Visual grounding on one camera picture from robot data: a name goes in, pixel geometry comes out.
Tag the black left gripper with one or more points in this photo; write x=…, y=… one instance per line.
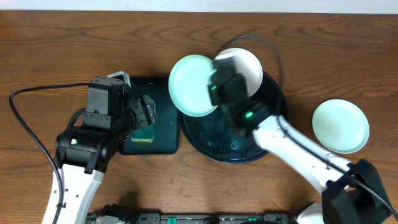
x=142, y=112

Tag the white plate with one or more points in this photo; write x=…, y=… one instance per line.
x=246, y=63

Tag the mint green plate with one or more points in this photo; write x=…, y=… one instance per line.
x=188, y=85

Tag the black rectangular tray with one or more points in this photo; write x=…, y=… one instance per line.
x=167, y=125

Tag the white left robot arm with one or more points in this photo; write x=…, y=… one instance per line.
x=91, y=138

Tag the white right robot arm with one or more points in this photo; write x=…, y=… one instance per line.
x=350, y=192

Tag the green yellow sponge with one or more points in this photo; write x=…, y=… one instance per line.
x=144, y=135

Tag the black round tray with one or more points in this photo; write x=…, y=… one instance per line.
x=213, y=135

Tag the pale green plate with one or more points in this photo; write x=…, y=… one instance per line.
x=340, y=126

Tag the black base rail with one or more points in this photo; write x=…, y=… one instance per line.
x=118, y=214

